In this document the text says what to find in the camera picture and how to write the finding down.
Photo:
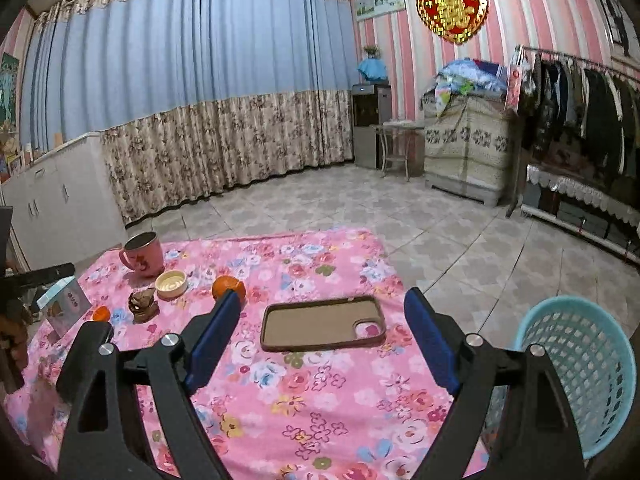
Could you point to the pile of clothes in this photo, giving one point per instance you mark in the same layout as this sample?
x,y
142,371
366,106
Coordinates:
x,y
470,80

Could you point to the blue cloth covered bottle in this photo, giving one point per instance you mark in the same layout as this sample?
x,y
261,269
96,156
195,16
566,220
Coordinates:
x,y
372,70

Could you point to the pink floral tablecloth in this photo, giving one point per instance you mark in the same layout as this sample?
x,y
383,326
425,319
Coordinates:
x,y
310,410

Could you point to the cream round bowl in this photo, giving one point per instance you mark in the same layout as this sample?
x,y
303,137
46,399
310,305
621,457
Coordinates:
x,y
171,285

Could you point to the framed wedding photo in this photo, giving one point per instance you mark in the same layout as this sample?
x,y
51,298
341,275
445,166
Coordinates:
x,y
612,10

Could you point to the brown paper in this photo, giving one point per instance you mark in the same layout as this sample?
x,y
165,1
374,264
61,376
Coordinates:
x,y
142,305

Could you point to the low cabinet with lace cloth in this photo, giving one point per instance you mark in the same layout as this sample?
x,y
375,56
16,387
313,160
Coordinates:
x,y
575,185

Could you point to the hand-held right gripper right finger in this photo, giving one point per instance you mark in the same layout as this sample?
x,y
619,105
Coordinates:
x,y
435,345

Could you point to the blue floral curtain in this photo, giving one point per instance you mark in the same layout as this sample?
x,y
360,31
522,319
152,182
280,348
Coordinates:
x,y
175,60

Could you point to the brown phone case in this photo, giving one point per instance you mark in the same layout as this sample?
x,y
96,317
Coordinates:
x,y
310,325

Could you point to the turquoise plastic basket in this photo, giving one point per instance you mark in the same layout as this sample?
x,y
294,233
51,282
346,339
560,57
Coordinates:
x,y
590,395

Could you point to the small orange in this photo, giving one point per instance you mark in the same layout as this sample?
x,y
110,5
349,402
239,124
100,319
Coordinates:
x,y
101,314

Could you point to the pink gift bag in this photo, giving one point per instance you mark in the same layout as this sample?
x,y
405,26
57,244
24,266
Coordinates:
x,y
515,87

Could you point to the water dispenser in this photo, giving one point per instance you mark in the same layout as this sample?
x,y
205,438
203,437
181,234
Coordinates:
x,y
365,130

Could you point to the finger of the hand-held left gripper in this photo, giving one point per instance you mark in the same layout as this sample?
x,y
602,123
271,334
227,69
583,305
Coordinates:
x,y
45,275

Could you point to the metal clothes rack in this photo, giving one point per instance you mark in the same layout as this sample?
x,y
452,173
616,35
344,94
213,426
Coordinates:
x,y
575,58

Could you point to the pink mug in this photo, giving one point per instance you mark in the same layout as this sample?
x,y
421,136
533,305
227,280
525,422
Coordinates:
x,y
145,260

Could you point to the small blue white box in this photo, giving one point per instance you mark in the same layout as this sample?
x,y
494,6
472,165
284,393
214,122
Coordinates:
x,y
65,307

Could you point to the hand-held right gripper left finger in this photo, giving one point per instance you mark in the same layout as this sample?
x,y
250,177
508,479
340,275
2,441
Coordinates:
x,y
212,340

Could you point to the landscape wall picture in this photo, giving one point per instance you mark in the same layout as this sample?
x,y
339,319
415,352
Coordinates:
x,y
380,2

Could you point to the small round glass table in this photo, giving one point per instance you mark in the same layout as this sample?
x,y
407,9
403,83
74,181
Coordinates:
x,y
400,124

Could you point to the small potted plant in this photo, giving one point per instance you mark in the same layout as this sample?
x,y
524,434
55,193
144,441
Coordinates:
x,y
371,52

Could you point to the row of hanging clothes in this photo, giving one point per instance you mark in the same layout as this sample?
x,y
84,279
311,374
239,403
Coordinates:
x,y
595,105

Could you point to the patterned cloth covered cabinet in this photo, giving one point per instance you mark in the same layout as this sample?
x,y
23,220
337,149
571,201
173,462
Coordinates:
x,y
470,145

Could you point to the wall poster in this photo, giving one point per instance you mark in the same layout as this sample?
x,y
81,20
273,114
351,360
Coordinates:
x,y
7,95

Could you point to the red gold heart decoration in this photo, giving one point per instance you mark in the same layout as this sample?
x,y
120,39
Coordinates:
x,y
452,10

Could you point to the white cabinet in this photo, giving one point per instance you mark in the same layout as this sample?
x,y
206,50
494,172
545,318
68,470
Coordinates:
x,y
65,200

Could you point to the small beige box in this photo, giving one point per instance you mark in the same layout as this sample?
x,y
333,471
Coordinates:
x,y
58,140

